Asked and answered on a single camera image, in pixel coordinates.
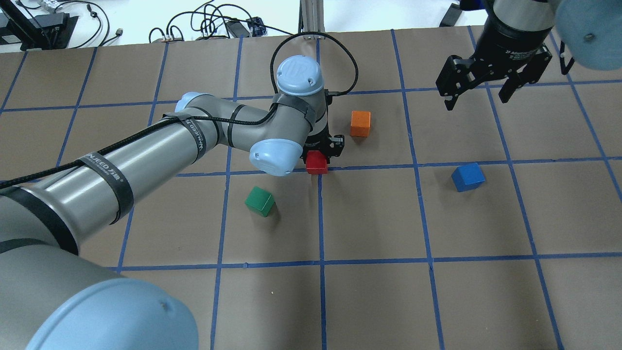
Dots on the aluminium frame post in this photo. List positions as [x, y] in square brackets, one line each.
[311, 19]

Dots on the blue wooden block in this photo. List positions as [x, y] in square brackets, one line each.
[468, 177]

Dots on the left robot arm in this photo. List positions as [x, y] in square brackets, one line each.
[52, 299]

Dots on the orange wooden block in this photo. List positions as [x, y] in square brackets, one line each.
[360, 123]

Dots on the green wooden block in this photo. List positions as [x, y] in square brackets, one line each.
[260, 201]

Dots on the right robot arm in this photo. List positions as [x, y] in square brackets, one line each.
[512, 49]

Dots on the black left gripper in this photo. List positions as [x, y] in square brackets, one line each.
[334, 146]

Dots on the black power adapter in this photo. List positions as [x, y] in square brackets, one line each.
[236, 29]

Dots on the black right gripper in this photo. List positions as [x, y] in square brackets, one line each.
[511, 38]

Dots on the red wooden block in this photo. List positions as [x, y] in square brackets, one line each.
[316, 163]

